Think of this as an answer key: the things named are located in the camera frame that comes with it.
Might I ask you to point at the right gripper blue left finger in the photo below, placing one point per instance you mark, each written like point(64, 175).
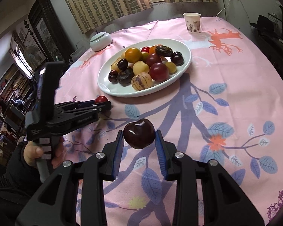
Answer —
point(117, 154)

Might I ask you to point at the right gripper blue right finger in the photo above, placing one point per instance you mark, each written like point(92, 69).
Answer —
point(160, 149)

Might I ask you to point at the dark red cherry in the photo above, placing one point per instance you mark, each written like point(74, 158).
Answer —
point(139, 134)

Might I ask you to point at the person's left hand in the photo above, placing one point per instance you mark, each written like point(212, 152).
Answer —
point(32, 152)

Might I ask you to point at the speckled tan melon fruit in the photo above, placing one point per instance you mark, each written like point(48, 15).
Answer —
point(141, 81)

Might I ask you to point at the dark cherry left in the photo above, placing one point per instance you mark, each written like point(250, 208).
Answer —
point(113, 76)

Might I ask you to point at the tan spotted round fruit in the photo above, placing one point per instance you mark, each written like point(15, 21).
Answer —
point(114, 66)

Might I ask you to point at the white oval plate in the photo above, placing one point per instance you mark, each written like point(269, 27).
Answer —
point(181, 57)

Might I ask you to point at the yellow loquat fruit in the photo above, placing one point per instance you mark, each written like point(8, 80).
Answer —
point(140, 67)

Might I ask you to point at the large dark red plum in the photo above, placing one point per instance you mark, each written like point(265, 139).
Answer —
point(159, 72)

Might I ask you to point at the dark framed picture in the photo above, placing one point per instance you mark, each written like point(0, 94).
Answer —
point(49, 32)

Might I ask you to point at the orange persimmon tomato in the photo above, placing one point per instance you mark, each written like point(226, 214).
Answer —
point(133, 55)

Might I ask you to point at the dark red plum centre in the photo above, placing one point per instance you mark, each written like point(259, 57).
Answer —
point(152, 59)

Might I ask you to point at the small yellow-green grape fruit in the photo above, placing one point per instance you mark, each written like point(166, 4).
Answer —
point(171, 67)

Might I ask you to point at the pink printed tablecloth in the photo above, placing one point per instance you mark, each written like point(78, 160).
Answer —
point(227, 106)

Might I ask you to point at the small red cherry tomato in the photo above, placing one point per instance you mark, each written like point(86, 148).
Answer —
point(145, 49)

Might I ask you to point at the orange mandarin right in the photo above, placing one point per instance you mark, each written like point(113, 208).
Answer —
point(152, 49)

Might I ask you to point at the white lidded ceramic jar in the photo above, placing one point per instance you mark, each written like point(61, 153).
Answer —
point(100, 41)

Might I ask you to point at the dark brown water chestnut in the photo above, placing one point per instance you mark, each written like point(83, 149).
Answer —
point(163, 50)

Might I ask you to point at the left checkered curtain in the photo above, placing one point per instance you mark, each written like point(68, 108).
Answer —
point(90, 14)

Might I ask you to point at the printed paper cup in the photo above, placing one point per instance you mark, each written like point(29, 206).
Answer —
point(192, 21)

